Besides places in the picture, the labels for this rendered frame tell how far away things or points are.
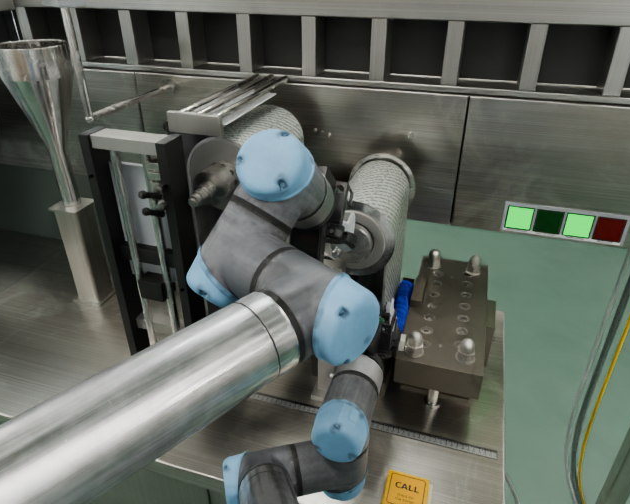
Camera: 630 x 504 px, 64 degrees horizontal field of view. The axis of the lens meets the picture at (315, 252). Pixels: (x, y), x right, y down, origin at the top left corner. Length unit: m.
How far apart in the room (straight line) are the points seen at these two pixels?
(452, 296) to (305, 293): 0.77
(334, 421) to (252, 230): 0.31
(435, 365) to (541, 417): 1.49
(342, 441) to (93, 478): 0.42
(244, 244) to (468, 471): 0.65
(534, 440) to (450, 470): 1.37
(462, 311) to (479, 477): 0.33
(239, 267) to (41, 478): 0.25
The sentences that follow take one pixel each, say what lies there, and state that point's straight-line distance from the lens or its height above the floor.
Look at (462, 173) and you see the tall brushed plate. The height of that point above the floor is 1.27.
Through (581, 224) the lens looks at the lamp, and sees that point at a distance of 1.23.
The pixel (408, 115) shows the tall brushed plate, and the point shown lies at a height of 1.39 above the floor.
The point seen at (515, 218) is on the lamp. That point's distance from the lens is 1.21.
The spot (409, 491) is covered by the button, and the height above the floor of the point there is 0.92.
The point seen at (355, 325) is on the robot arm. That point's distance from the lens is 0.44.
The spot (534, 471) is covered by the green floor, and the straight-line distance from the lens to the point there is 2.25.
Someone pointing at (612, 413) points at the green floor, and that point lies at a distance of 2.60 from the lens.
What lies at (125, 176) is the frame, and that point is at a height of 1.36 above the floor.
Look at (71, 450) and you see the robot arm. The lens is 0.37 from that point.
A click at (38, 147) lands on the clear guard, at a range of 1.64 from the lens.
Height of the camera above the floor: 1.69
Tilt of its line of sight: 30 degrees down
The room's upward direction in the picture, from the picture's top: straight up
